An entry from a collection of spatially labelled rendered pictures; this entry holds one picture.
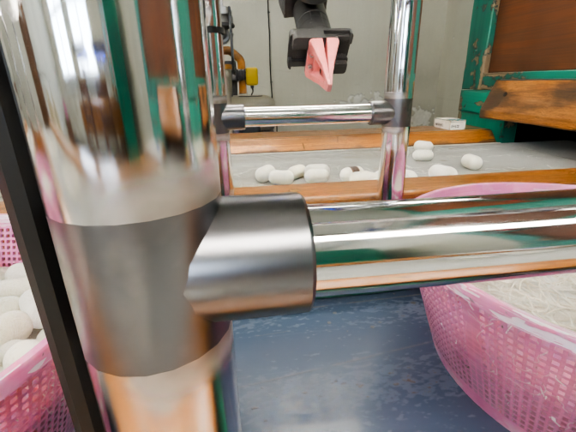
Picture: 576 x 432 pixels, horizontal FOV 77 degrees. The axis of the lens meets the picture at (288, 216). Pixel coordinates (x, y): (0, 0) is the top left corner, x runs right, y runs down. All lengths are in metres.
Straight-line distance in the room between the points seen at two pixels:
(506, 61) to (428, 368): 0.71
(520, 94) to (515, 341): 0.60
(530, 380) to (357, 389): 0.10
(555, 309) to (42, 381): 0.27
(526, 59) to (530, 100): 0.13
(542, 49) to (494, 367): 0.67
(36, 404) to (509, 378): 0.22
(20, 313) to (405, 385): 0.24
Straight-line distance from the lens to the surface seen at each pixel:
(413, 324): 0.33
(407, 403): 0.27
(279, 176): 0.46
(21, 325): 0.26
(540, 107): 0.72
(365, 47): 2.68
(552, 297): 0.29
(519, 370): 0.22
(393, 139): 0.31
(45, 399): 0.21
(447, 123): 0.83
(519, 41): 0.87
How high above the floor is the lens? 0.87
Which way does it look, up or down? 21 degrees down
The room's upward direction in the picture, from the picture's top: 1 degrees counter-clockwise
